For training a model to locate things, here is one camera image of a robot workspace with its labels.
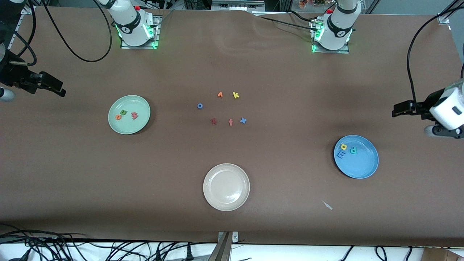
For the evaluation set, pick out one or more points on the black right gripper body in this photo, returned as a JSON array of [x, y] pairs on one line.
[[16, 77]]

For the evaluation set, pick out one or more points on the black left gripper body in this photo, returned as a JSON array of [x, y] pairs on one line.
[[427, 105]]

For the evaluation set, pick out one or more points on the blue foam letter E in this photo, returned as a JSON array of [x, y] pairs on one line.
[[342, 154]]

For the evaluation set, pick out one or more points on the pink foam letter w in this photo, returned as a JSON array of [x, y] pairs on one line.
[[134, 116]]

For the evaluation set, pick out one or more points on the blue plate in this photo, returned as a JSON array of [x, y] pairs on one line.
[[362, 165]]

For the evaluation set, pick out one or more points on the pale green plate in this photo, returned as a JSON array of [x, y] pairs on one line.
[[139, 127]]

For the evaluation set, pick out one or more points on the grey tape scrap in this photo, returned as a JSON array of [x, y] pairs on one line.
[[327, 205]]

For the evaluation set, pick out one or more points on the cardboard box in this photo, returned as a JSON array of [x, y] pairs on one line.
[[442, 255]]

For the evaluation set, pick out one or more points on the brown table cover sheet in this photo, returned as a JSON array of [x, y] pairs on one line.
[[232, 54]]

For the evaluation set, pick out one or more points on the beige plate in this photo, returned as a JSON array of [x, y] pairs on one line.
[[226, 187]]

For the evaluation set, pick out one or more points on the aluminium frame profile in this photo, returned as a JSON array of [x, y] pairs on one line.
[[449, 9], [27, 10]]

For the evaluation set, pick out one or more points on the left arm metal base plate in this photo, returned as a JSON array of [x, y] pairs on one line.
[[340, 52]]

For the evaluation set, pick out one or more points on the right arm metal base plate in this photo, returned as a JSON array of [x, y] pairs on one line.
[[137, 47]]

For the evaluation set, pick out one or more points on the silver metal rail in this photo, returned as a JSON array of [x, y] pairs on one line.
[[235, 4]]

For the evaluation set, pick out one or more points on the metal table leg bracket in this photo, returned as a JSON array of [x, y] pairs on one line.
[[224, 250]]

